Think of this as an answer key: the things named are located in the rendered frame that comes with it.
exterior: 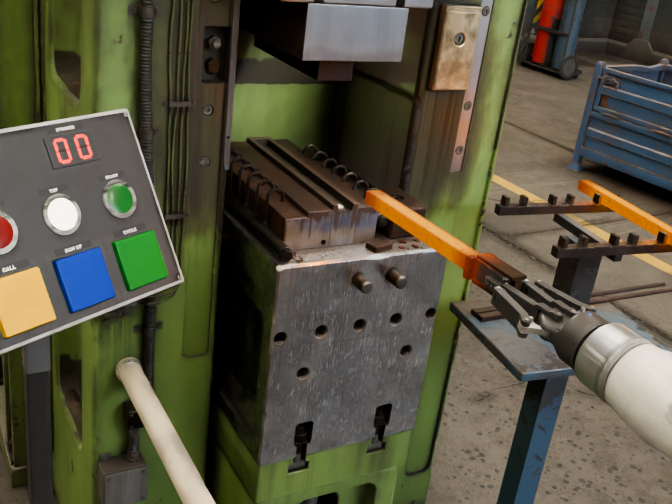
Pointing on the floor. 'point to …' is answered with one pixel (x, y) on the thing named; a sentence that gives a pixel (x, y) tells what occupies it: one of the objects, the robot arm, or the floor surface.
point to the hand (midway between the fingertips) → (497, 277)
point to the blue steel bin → (629, 122)
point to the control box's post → (38, 420)
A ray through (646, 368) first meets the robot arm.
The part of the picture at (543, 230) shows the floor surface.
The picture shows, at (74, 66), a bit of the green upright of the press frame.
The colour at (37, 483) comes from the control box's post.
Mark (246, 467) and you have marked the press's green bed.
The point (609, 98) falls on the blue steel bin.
